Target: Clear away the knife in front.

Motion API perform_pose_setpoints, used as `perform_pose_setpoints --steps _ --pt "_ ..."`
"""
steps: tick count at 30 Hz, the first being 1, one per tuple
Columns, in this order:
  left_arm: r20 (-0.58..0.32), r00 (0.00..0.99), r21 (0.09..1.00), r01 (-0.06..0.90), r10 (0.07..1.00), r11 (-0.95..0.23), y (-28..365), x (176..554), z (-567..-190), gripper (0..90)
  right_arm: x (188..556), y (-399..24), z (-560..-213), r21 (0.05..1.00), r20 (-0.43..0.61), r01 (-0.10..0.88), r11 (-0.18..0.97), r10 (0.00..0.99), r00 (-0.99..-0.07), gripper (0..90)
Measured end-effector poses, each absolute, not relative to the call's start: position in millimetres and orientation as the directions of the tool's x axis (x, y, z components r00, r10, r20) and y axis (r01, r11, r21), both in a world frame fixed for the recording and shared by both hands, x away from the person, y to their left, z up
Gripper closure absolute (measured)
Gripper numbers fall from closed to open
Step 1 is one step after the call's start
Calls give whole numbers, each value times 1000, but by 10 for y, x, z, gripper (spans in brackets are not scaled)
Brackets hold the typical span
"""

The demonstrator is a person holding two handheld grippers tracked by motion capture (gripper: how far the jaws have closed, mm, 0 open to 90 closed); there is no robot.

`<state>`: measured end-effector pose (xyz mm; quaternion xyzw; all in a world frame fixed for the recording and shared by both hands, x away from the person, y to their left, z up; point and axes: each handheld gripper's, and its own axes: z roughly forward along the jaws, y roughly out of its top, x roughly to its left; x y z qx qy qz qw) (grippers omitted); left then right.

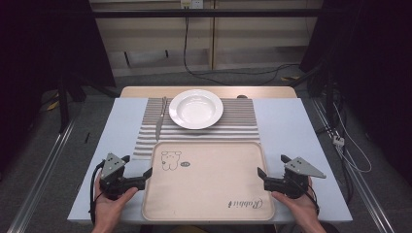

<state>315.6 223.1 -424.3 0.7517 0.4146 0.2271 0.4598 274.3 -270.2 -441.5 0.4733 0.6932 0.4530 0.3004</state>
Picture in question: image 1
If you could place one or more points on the person's right hand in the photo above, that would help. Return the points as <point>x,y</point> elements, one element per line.
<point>299,207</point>

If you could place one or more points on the black stand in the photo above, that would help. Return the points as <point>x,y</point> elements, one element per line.
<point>63,106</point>

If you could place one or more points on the light wooden table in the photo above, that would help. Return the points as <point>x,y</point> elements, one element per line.
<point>145,92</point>

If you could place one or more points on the striped grey white placemat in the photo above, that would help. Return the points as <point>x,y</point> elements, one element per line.
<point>241,115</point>

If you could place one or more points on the silver table knife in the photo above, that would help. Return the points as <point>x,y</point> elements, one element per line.
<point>158,127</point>

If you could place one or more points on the small dark object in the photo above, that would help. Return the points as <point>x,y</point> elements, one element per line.
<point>241,96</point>

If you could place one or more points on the white wall socket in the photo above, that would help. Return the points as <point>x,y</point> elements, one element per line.
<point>191,3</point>

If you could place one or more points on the small black stick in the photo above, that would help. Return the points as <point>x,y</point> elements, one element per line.
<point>86,137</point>

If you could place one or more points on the white deep plate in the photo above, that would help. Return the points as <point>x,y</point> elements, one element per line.
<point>196,109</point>

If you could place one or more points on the beige tray with drawing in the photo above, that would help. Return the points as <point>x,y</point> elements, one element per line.
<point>210,184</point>

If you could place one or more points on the white power adapter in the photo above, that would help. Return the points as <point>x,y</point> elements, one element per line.
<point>338,140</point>

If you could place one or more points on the metal floor rail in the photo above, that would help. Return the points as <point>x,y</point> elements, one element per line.
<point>367,195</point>
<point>39,181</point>

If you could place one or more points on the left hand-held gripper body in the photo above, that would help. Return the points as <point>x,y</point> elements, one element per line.
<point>111,165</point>

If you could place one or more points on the dark curtain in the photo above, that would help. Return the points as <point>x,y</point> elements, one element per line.
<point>372,64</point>
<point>39,48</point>

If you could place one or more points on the person's left hand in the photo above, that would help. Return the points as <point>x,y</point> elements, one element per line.
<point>110,207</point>

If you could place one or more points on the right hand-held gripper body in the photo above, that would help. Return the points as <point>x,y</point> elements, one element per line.
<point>301,170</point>

